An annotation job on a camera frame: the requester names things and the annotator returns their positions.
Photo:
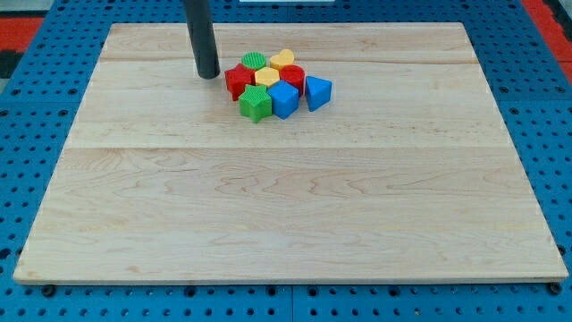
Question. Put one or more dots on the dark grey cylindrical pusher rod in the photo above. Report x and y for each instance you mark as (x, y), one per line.
(202, 37)

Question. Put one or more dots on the red star block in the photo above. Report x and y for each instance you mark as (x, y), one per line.
(237, 78)

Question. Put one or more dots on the green star block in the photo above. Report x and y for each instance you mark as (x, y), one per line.
(255, 103)

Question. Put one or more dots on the green cylinder block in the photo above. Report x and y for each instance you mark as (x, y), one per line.
(254, 60)

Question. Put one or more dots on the yellow hexagon block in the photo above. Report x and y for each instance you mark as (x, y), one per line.
(267, 76)

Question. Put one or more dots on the yellow heart block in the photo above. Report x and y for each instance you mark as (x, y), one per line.
(284, 58)

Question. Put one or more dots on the red cylinder block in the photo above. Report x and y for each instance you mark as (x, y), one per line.
(295, 76)

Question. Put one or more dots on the blue cube block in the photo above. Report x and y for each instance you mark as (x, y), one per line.
(285, 99)

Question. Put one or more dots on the blue triangle block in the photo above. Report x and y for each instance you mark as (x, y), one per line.
(318, 92)

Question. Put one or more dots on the light wooden board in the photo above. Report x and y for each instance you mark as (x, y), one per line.
(408, 176)

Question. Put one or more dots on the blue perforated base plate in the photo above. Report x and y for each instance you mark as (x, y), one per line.
(44, 92)

